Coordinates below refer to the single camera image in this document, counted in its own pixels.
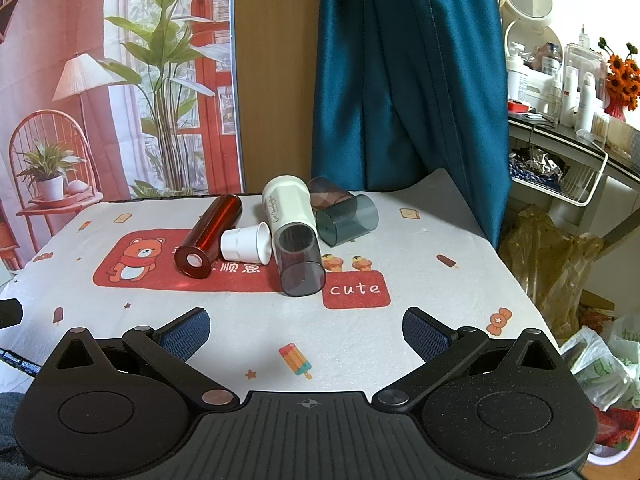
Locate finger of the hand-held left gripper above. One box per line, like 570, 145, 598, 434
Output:
0, 298, 24, 330

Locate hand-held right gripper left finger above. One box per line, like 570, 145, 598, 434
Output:
44, 307, 237, 408

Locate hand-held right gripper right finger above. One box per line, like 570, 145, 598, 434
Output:
371, 307, 568, 409

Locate metallic red cup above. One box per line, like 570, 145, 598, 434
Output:
174, 194, 244, 279

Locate small white cup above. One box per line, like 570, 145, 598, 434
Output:
220, 221, 273, 265

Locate tall smoky transparent cup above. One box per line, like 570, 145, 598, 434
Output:
272, 224, 327, 298

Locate short smoky transparent cup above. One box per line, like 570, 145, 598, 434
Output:
315, 192, 377, 247

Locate white printed cup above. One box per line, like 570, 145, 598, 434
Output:
262, 175, 317, 241

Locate brown transparent cup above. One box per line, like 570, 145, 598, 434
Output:
306, 176, 352, 212

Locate white bear printed tablecloth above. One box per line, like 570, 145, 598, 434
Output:
0, 167, 562, 397

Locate yellow plastic bag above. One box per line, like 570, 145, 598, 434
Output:
499, 204, 607, 342

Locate white green plastic bag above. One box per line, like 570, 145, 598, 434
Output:
559, 312, 640, 412

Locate foil snack packets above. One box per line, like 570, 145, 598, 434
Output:
509, 146, 567, 189

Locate red strawberry printed bag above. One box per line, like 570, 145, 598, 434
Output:
591, 406, 640, 454

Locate white desk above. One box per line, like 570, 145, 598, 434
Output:
507, 109, 640, 286

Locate teal curtain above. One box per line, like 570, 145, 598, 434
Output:
311, 0, 512, 252

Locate white pump bottle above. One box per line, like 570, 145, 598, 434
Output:
505, 42, 531, 107

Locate white cosmetic tube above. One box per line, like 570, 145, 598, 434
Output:
560, 67, 579, 128

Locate white cosmetic bottle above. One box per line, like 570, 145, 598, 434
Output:
575, 72, 599, 134

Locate wooden panel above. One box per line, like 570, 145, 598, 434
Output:
231, 0, 322, 197

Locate clear acrylic organizer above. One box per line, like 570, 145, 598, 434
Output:
563, 41, 609, 92

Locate orange flowers in red vase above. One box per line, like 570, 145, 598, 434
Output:
597, 36, 640, 122

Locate blue patterned strap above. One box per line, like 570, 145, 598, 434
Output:
0, 346, 42, 377

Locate white wire basket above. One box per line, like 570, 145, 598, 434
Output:
509, 122, 610, 207

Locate printed wall tapestry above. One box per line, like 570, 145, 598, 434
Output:
0, 0, 246, 277

